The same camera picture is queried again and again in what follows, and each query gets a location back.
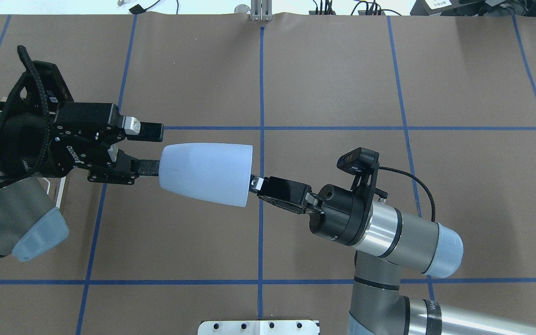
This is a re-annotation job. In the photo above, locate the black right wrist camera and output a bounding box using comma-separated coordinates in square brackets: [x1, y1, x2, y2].
[336, 147, 379, 176]

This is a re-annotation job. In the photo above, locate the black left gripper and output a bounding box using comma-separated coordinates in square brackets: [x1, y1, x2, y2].
[0, 65, 164, 185]

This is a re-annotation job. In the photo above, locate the black left camera cable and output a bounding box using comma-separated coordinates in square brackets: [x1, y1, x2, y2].
[0, 45, 52, 201]

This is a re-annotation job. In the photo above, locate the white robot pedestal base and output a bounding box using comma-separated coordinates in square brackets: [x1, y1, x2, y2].
[197, 320, 321, 335]

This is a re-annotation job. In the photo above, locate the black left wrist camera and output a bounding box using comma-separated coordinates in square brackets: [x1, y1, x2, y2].
[20, 60, 74, 103]

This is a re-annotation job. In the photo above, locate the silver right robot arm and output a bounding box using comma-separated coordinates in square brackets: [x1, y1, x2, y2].
[249, 170, 536, 335]

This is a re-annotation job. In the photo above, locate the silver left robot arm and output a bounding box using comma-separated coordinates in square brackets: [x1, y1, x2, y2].
[0, 61, 164, 261]

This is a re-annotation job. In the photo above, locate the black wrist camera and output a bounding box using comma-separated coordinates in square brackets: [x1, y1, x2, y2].
[20, 60, 74, 103]
[336, 147, 379, 176]

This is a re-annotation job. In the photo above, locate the black camera cable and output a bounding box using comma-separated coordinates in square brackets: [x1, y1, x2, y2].
[378, 167, 436, 223]
[0, 45, 52, 201]

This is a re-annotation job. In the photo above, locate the light blue plastic cup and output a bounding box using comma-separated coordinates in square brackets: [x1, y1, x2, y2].
[158, 143, 253, 207]

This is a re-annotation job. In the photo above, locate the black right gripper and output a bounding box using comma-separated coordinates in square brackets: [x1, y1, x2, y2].
[249, 174, 374, 246]

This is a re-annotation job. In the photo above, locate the black right camera cable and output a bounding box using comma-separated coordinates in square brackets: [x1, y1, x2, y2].
[378, 167, 436, 223]

